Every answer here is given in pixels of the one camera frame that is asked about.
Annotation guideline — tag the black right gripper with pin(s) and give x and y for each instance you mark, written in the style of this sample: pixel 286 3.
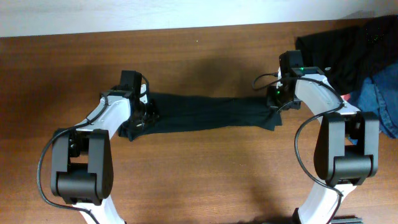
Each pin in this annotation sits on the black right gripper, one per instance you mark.
pixel 272 101

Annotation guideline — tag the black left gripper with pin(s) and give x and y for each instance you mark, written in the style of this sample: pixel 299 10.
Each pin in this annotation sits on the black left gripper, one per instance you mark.
pixel 144 116

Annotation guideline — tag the dark green cloth garment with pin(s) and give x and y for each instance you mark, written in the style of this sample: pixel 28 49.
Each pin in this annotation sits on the dark green cloth garment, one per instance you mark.
pixel 169 113

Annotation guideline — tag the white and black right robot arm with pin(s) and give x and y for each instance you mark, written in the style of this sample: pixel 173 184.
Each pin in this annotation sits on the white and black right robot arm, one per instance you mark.
pixel 347 148

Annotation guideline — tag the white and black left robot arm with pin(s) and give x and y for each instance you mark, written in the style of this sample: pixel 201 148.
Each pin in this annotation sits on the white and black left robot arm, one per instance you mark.
pixel 82 167

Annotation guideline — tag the blue denim jeans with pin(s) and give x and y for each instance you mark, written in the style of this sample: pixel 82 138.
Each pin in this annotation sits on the blue denim jeans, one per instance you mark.
pixel 378 94

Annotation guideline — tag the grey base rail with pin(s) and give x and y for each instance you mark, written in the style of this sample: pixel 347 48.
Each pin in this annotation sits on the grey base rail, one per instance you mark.
pixel 347 220

